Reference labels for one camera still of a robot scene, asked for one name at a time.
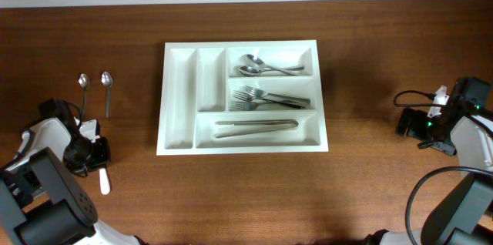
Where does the white plastic butter knife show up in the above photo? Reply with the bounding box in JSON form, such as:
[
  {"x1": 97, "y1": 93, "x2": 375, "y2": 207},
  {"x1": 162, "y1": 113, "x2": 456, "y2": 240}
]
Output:
[{"x1": 99, "y1": 167, "x2": 112, "y2": 195}]

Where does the small teaspoon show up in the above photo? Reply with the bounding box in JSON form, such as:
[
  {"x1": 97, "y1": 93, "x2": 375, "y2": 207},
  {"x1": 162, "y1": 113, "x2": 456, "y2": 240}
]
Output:
[
  {"x1": 101, "y1": 72, "x2": 113, "y2": 118},
  {"x1": 79, "y1": 73, "x2": 90, "y2": 118}
]

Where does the silver fork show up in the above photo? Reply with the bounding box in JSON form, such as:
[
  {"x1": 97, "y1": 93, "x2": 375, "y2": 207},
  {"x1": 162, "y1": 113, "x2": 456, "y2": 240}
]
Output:
[
  {"x1": 233, "y1": 91, "x2": 296, "y2": 104},
  {"x1": 230, "y1": 101, "x2": 305, "y2": 111},
  {"x1": 242, "y1": 86, "x2": 311, "y2": 105}
]

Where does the large silver spoon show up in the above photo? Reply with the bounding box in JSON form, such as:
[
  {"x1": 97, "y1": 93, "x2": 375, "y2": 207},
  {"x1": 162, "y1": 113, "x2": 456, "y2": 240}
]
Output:
[
  {"x1": 238, "y1": 65, "x2": 305, "y2": 77},
  {"x1": 244, "y1": 54, "x2": 297, "y2": 76}
]

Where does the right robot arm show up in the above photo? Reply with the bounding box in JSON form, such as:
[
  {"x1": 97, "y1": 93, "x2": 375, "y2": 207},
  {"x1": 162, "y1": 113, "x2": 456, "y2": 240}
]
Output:
[{"x1": 362, "y1": 77, "x2": 492, "y2": 245}]

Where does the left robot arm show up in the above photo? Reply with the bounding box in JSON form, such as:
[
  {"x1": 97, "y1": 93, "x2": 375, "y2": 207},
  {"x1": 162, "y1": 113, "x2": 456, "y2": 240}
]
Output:
[{"x1": 1, "y1": 99, "x2": 144, "y2": 245}]

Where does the white plastic cutlery tray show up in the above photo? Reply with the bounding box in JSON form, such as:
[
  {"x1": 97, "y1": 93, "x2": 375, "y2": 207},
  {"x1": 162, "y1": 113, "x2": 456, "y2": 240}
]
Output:
[{"x1": 156, "y1": 40, "x2": 329, "y2": 156}]

